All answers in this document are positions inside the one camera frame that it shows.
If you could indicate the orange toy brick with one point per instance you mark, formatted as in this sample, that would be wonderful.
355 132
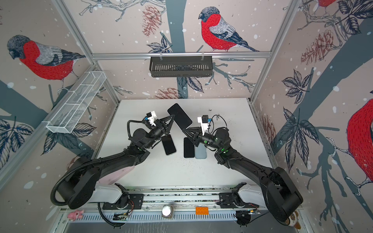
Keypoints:
202 211

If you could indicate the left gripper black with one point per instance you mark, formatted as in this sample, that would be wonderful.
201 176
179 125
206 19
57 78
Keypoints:
161 123

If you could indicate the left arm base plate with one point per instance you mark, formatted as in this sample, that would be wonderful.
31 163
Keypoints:
126 202

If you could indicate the light-blue phone case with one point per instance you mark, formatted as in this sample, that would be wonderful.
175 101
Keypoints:
200 152

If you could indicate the black wall basket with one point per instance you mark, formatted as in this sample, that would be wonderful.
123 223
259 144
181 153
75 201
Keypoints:
181 66

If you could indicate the brown white plush toy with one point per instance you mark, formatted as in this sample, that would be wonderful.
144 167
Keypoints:
293 220

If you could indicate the pink phone case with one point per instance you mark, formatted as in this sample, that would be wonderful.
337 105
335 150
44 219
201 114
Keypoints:
115 176

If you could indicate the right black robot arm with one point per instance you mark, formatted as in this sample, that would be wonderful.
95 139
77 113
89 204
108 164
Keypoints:
280 194

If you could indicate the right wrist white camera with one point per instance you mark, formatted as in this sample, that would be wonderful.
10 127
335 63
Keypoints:
204 121

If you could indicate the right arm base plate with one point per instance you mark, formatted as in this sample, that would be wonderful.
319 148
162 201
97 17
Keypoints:
231 200

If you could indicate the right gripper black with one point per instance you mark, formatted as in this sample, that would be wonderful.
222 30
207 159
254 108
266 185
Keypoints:
197 136

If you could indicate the pink plush toy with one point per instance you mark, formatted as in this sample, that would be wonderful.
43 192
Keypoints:
76 215

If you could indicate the black phone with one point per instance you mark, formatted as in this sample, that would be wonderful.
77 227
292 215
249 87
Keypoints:
180 117
168 145

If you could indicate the round silver button light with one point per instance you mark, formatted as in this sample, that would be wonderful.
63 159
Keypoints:
167 211

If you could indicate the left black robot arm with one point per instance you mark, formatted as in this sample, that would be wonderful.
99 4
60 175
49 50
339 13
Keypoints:
78 184

